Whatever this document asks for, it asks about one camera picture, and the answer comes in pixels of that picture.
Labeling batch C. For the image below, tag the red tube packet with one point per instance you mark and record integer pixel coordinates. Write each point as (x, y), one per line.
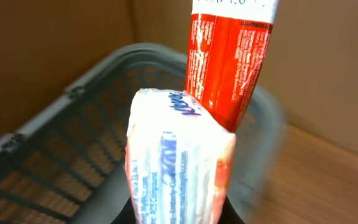
(227, 45)

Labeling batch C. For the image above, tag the white red tissue packet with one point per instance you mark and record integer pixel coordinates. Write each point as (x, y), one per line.
(178, 159)

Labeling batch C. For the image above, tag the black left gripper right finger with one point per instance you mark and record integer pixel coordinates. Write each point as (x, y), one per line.
(228, 214)

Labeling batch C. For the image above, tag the grey plastic basket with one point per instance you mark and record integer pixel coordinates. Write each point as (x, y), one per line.
(67, 165)

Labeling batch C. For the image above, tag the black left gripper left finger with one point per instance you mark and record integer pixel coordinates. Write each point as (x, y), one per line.
(126, 215)

